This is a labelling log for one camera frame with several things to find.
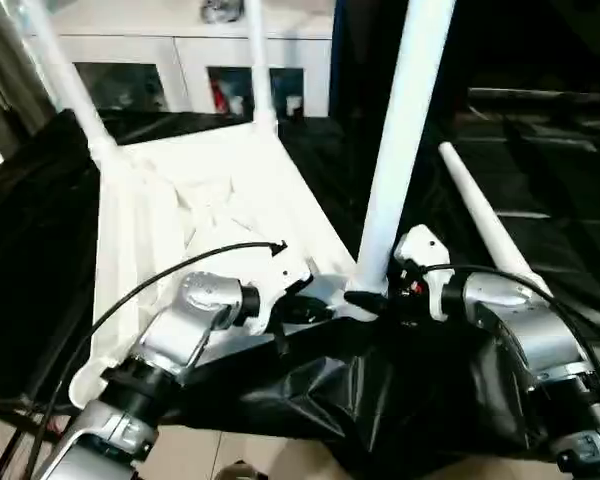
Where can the white plastic table leg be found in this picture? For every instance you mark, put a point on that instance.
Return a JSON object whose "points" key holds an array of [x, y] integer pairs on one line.
{"points": [[480, 210], [261, 65], [70, 85], [405, 125]]}

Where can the white plastic table top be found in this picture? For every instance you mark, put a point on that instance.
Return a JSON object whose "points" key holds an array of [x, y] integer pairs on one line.
{"points": [[180, 225]]}

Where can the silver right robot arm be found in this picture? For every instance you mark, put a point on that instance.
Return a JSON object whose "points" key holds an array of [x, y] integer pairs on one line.
{"points": [[535, 335]]}

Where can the black mat cloth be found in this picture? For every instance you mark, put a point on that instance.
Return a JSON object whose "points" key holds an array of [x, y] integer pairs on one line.
{"points": [[530, 210]]}

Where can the grey metal bar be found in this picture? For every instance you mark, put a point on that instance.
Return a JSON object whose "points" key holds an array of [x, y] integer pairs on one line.
{"points": [[545, 95]]}

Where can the white glass-door cabinet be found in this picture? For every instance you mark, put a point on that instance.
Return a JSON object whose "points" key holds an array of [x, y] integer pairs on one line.
{"points": [[190, 60]]}

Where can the grey bundle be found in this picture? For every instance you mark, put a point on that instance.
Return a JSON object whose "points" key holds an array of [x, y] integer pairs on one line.
{"points": [[221, 10]]}

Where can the grey curtain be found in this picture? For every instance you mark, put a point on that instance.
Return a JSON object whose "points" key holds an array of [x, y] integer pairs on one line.
{"points": [[10, 85]]}

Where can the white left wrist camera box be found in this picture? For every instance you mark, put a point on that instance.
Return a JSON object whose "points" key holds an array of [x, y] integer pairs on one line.
{"points": [[280, 280]]}

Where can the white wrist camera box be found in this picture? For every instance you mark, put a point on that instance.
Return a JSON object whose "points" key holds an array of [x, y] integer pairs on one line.
{"points": [[425, 257], [280, 280]]}

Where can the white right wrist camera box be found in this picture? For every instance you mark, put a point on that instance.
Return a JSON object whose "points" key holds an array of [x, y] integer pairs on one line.
{"points": [[425, 257]]}

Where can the black folding table frame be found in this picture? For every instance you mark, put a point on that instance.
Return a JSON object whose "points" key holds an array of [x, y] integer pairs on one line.
{"points": [[10, 440]]}

